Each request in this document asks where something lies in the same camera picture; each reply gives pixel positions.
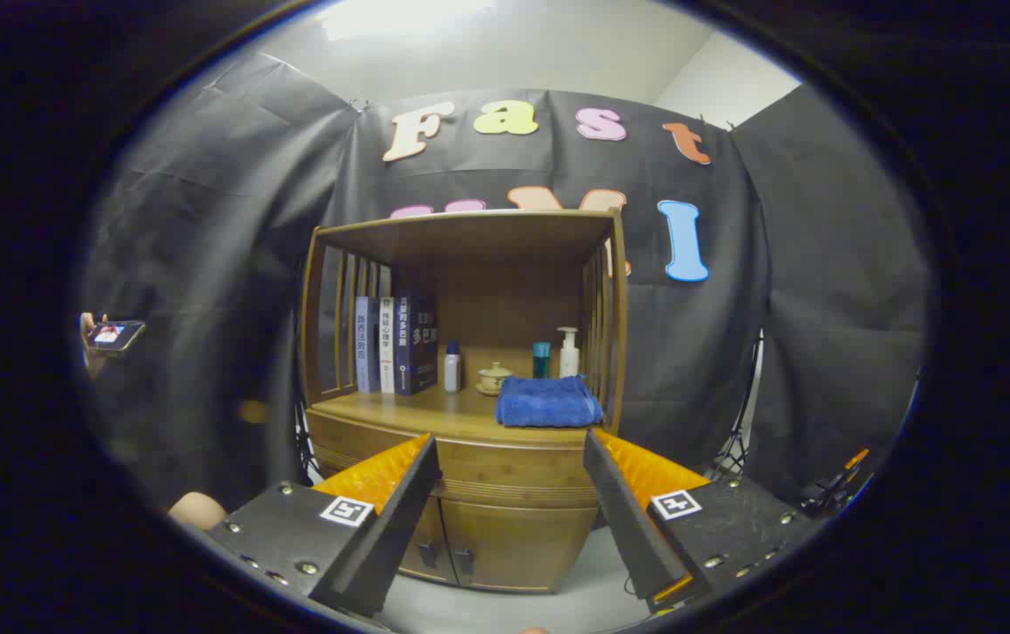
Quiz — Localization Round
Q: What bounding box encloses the beige lidded teacup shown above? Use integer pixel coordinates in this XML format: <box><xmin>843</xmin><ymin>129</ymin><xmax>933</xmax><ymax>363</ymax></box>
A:
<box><xmin>476</xmin><ymin>361</ymin><xmax>513</xmax><ymax>397</ymax></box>

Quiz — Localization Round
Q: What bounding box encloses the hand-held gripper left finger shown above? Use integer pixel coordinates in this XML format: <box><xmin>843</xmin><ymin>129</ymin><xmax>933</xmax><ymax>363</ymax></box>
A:
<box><xmin>205</xmin><ymin>431</ymin><xmax>444</xmax><ymax>617</ymax></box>

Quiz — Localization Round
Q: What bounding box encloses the black light stand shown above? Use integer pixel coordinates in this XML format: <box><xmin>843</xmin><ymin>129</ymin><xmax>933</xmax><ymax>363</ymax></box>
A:
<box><xmin>293</xmin><ymin>401</ymin><xmax>322</xmax><ymax>485</ymax></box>
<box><xmin>705</xmin><ymin>333</ymin><xmax>765</xmax><ymax>481</ymax></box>

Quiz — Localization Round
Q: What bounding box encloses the wooden drawer with black knob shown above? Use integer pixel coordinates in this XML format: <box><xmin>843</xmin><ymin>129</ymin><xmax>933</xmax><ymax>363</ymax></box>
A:
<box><xmin>305</xmin><ymin>408</ymin><xmax>604</xmax><ymax>512</ymax></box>

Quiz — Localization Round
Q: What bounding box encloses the smartphone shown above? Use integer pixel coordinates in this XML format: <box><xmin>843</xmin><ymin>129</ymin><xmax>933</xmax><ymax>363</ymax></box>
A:
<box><xmin>85</xmin><ymin>319</ymin><xmax>146</xmax><ymax>355</ymax></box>

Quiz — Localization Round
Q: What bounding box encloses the white book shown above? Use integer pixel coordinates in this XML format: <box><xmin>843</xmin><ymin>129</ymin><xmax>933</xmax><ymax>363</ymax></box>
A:
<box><xmin>379</xmin><ymin>297</ymin><xmax>397</xmax><ymax>394</ymax></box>

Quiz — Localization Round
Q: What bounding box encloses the wooden cabinet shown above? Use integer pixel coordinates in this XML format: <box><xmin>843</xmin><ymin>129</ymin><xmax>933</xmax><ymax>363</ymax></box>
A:
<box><xmin>298</xmin><ymin>209</ymin><xmax>629</xmax><ymax>595</ymax></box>

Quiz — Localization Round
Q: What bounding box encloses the person's bare leg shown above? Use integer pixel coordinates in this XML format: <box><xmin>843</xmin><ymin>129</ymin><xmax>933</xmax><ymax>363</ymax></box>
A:
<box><xmin>168</xmin><ymin>491</ymin><xmax>228</xmax><ymax>531</ymax></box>

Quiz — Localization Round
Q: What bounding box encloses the blue folded towel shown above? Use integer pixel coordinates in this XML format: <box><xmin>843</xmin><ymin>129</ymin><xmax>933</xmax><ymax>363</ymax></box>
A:
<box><xmin>495</xmin><ymin>374</ymin><xmax>604</xmax><ymax>430</ymax></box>

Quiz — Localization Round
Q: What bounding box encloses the wooden countertop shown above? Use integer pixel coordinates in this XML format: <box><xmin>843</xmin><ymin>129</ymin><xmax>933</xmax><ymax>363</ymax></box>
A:
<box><xmin>309</xmin><ymin>346</ymin><xmax>618</xmax><ymax>446</ymax></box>

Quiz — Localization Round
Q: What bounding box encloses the dark blue book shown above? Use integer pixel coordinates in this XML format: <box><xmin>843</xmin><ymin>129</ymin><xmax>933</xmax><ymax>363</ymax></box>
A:
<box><xmin>394</xmin><ymin>292</ymin><xmax>439</xmax><ymax>397</ymax></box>

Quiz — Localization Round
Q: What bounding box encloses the black and orange device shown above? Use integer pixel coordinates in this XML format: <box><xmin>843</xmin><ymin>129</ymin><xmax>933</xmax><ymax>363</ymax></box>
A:
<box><xmin>802</xmin><ymin>447</ymin><xmax>872</xmax><ymax>519</ymax></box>

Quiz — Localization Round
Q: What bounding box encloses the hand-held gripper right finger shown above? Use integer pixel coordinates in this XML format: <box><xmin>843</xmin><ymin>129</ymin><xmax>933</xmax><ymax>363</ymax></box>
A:
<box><xmin>582</xmin><ymin>429</ymin><xmax>827</xmax><ymax>616</ymax></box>

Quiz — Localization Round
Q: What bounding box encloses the light blue book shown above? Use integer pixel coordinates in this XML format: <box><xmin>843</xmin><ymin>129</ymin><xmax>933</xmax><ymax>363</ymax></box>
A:
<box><xmin>354</xmin><ymin>296</ymin><xmax>381</xmax><ymax>394</ymax></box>

